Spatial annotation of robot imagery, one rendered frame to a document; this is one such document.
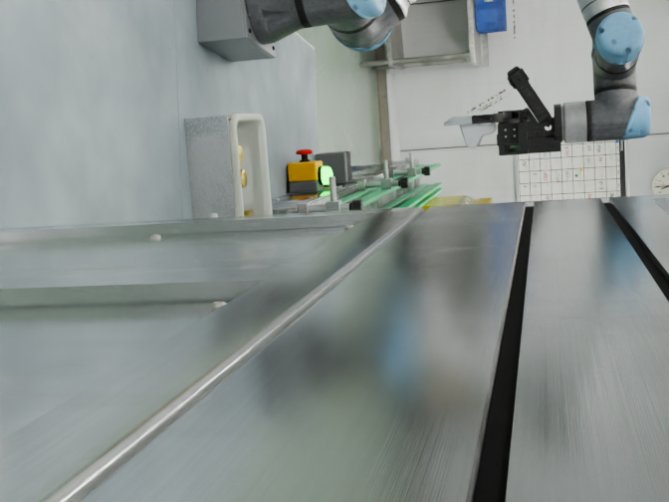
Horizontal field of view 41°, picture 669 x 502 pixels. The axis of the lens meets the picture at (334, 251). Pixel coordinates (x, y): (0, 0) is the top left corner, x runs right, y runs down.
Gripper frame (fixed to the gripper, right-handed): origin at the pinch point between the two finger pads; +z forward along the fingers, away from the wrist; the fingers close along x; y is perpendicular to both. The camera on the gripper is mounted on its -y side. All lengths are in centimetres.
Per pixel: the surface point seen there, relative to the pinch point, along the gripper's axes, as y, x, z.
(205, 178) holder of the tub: 7.0, -26.0, 40.1
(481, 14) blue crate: -76, 529, 25
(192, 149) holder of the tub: 1.9, -26.0, 42.0
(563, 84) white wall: -21, 592, -34
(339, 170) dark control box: 11, 61, 36
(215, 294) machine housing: 8, -127, 1
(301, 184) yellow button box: 13, 34, 39
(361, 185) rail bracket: 15, 53, 29
